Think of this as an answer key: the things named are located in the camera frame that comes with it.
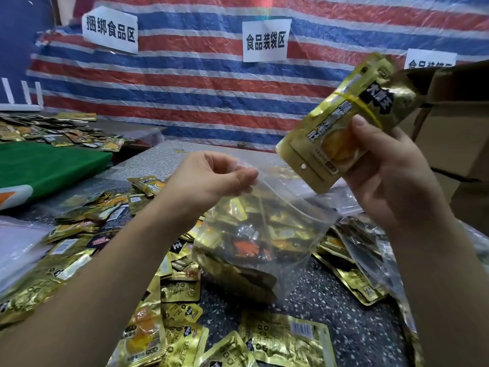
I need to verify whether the open brown cardboard box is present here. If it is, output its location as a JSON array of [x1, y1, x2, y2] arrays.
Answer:
[[397, 59, 489, 181]]

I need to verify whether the cluster of bagged gold packets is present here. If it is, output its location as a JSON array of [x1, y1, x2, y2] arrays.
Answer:
[[193, 187, 333, 302]]

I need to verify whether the distant spread of gold packets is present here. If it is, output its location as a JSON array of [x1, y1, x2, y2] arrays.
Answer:
[[0, 112, 135, 153]]

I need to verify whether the green mat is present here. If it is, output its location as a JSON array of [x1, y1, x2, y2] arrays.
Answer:
[[0, 141, 114, 211]]

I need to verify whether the yellow rubber band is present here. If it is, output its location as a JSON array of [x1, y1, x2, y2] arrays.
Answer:
[[332, 91, 383, 129]]

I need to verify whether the clear plastic zip bag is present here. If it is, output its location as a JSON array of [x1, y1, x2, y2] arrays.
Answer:
[[192, 149, 341, 304]]

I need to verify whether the banded gold snack packet bundle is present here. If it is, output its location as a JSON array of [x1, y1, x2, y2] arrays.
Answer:
[[276, 53, 429, 194]]

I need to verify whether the person's right forearm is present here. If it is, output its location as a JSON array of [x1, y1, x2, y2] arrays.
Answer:
[[384, 210, 489, 367]]

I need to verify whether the white plastic sheet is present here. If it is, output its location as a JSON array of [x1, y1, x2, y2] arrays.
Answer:
[[0, 216, 55, 295]]

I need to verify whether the red blue striped tarp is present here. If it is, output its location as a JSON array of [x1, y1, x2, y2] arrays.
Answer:
[[26, 0, 489, 153]]

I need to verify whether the dark blue cloth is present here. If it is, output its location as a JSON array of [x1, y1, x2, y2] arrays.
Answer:
[[0, 0, 56, 105]]

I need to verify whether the small heap of gold packets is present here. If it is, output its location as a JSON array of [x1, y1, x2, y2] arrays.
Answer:
[[313, 218, 390, 307]]

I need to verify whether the white paper sign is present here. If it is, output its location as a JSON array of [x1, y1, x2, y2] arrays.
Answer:
[[242, 18, 293, 63], [404, 48, 458, 70], [82, 5, 139, 55]]

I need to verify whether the person's left hand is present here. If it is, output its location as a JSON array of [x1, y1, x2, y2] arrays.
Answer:
[[164, 151, 260, 215]]

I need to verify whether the person's right hand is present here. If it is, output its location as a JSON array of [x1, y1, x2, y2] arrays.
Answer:
[[342, 114, 452, 235]]

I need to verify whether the person's left forearm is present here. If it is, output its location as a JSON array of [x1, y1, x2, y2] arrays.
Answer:
[[0, 187, 188, 367]]

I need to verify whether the large pile of gold packets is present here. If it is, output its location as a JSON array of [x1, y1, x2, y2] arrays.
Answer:
[[0, 175, 337, 367]]

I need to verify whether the white rack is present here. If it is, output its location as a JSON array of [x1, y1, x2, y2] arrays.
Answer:
[[0, 77, 45, 113]]

